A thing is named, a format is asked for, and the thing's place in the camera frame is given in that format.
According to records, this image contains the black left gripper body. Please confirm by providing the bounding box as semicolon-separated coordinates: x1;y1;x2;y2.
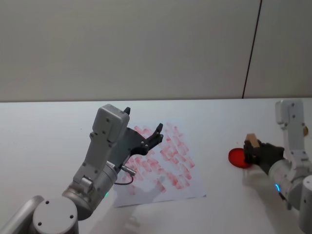
110;127;149;170

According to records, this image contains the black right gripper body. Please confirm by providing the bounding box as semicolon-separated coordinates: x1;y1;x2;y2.
256;142;285;175

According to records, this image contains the small wooden stamp block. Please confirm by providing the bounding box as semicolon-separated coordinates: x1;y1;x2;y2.
245;133;261;149

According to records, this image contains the round red ink pad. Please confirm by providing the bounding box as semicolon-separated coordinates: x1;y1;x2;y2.
228;147;253;170

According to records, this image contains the white paper with red stamps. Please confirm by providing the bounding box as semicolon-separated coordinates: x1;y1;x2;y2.
113;121;208;209

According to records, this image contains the thin dark gripper cable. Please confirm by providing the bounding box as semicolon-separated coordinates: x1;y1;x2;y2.
114;164;137;186

